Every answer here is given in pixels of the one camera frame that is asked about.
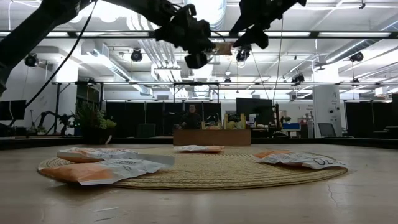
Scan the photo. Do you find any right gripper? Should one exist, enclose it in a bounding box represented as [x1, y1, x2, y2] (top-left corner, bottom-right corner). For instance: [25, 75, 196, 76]
[229, 0, 293, 50]

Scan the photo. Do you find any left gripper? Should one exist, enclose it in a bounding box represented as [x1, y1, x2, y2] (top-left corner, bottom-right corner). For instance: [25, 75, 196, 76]
[154, 3, 220, 57]

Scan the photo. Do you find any white orange tea packet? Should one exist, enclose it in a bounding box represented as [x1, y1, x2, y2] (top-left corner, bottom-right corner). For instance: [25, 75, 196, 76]
[40, 158, 170, 187]
[57, 147, 175, 165]
[254, 149, 348, 170]
[173, 144, 224, 154]

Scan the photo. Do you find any black computer monitor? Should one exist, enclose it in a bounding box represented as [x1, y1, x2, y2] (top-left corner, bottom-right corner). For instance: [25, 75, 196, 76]
[236, 98, 277, 125]
[0, 100, 27, 121]

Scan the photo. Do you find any person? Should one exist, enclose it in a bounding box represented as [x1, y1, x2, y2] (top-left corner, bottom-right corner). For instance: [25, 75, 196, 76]
[179, 104, 203, 131]

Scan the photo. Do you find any wooden three-compartment organiser box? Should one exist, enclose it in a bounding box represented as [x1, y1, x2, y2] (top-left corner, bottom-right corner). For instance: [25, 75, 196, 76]
[173, 129, 251, 146]

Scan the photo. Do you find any round woven straw placemat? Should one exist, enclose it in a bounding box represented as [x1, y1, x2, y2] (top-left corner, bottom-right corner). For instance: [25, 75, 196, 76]
[37, 146, 348, 191]

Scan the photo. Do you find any small potted succulent plant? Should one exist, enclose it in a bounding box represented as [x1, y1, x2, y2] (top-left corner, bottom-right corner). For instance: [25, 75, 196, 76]
[70, 101, 118, 146]

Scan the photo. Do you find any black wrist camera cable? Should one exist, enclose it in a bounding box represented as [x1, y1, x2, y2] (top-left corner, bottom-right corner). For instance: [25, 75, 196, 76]
[24, 0, 99, 108]

